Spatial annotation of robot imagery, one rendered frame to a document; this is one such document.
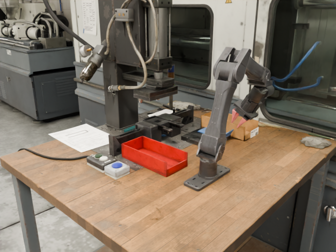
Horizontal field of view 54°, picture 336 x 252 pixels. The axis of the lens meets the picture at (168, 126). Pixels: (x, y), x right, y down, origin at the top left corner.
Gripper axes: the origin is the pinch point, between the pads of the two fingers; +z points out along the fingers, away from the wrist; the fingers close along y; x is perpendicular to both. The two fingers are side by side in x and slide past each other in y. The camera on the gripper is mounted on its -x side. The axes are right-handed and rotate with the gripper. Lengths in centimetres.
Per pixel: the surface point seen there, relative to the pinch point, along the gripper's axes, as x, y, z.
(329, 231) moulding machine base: -36, -63, 32
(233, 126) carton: -4.6, 1.2, 4.5
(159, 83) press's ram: 21.1, 31.7, -2.4
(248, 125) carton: -16.0, -1.6, 5.4
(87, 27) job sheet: -62, 176, 64
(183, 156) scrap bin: 32.4, 0.7, 6.9
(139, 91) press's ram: 27.3, 35.3, 3.2
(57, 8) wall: -322, 580, 274
